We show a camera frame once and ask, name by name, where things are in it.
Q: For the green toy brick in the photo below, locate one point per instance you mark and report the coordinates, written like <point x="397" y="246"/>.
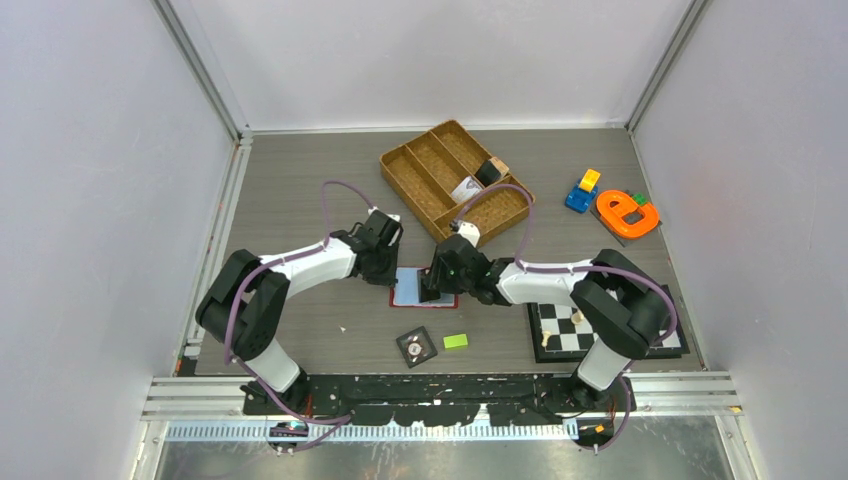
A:
<point x="639" y="199"/>

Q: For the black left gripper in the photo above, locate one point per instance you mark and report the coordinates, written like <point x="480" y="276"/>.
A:
<point x="388" y="278"/>

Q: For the blue toy brick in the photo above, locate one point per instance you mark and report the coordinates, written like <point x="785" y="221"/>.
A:
<point x="579" y="200"/>

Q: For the green rectangular block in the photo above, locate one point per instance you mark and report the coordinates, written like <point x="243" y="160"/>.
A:
<point x="456" y="341"/>

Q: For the poker chip in black case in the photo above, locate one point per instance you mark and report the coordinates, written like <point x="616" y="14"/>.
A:
<point x="416" y="347"/>

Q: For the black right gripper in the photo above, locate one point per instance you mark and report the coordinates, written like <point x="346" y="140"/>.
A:
<point x="438" y="279"/>

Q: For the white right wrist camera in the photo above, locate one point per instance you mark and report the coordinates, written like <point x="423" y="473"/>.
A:
<point x="469" y="232"/>

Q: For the red leather card holder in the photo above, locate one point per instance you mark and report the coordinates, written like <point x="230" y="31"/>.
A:
<point x="410" y="292"/>

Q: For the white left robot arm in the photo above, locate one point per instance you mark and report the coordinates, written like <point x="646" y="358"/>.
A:
<point x="243" y="306"/>

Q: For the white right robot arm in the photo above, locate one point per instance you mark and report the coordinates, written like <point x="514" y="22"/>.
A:
<point x="628" y="310"/>

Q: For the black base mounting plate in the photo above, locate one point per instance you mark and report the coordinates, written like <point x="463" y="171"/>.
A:
<point x="438" y="400"/>

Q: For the yellow toy brick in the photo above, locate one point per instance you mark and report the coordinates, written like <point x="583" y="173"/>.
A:
<point x="589" y="180"/>

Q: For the black white chessboard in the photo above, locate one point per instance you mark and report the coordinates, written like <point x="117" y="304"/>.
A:
<point x="570" y="343"/>

